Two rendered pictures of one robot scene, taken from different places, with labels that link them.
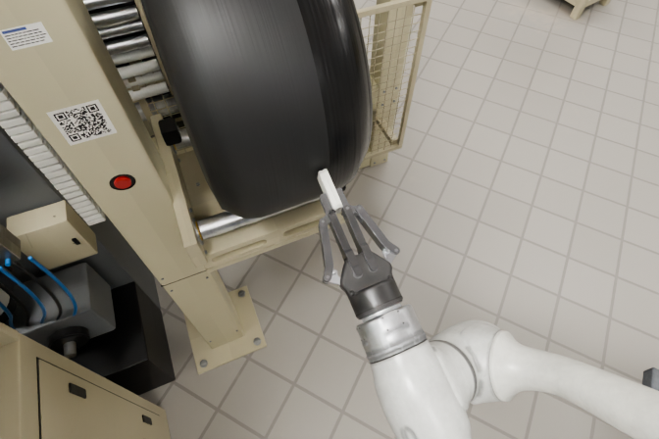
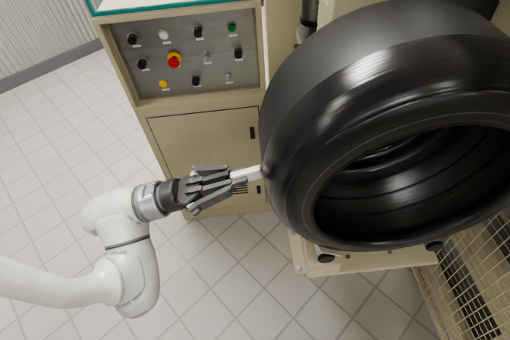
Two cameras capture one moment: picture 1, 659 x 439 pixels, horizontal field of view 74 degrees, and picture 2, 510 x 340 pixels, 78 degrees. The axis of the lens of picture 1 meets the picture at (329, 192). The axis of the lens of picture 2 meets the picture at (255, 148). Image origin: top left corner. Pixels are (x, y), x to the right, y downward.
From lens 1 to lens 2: 0.71 m
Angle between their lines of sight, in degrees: 63
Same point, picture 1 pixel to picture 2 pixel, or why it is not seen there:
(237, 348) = (297, 254)
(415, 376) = (118, 193)
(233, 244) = not seen: hidden behind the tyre
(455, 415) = (92, 212)
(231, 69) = (286, 67)
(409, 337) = (136, 196)
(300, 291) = (334, 313)
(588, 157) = not seen: outside the picture
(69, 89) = not seen: hidden behind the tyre
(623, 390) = (10, 266)
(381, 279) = (178, 196)
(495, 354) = (108, 264)
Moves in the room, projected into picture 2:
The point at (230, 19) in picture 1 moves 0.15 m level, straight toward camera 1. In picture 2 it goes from (312, 50) to (230, 51)
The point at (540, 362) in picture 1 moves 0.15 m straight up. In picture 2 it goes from (81, 281) to (36, 248)
